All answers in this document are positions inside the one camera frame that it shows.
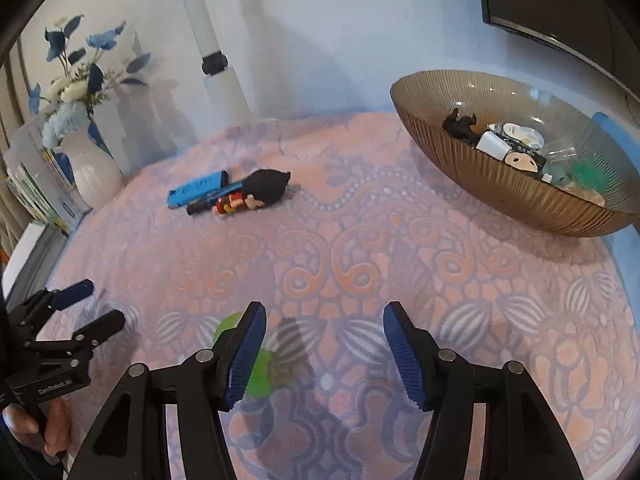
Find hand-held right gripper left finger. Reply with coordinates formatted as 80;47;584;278
75;301;268;480

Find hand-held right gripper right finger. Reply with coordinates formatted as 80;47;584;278
382;301;586;480

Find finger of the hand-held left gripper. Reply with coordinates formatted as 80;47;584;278
72;309;126;356
10;279;95;331

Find light green round toy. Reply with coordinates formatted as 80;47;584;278
212;311;274;401

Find brown ribbed glass bowl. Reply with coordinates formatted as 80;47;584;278
390;70;640;238

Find black animal toy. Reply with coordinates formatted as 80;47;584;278
442;107;484;146

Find teal toy figure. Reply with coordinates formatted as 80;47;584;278
542;165;572;187

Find beige round toy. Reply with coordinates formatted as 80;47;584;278
564;185;607;207

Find dark green spiky toy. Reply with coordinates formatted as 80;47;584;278
570;156;609;192

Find person's left hand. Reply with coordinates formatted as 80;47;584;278
0;397;72;457

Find white grey box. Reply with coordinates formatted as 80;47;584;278
0;222;67;307

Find pink patterned tablecloth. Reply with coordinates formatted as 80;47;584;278
30;110;632;480

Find stack of books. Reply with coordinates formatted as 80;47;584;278
2;117;93;236

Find white ribbed vase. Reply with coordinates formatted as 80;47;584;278
55;132;124;211

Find black-haired doll in red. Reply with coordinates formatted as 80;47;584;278
214;169;292;217

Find beige curtain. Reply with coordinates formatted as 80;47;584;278
0;35;38;151

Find blue and white artificial flowers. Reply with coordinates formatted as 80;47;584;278
27;15;152;148

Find white round container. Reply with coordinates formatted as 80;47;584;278
500;122;547;149

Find clear plastic piece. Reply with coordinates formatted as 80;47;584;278
542;142;578;166

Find black pole clamp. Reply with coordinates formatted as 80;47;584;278
201;51;229;76

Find white pole stand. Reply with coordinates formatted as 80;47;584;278
170;0;252;123

